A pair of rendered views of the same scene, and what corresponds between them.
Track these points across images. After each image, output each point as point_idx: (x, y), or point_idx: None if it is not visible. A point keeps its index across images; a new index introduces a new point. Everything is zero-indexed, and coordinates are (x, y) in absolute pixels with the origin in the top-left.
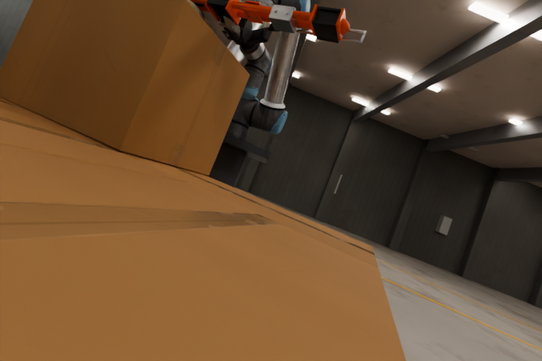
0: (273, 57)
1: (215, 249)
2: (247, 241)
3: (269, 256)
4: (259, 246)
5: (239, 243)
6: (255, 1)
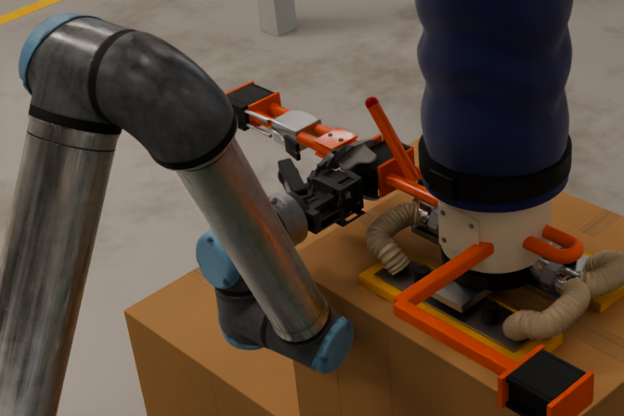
0: (85, 280)
1: (390, 196)
2: (370, 208)
3: (366, 201)
4: (366, 207)
5: (376, 204)
6: (236, 129)
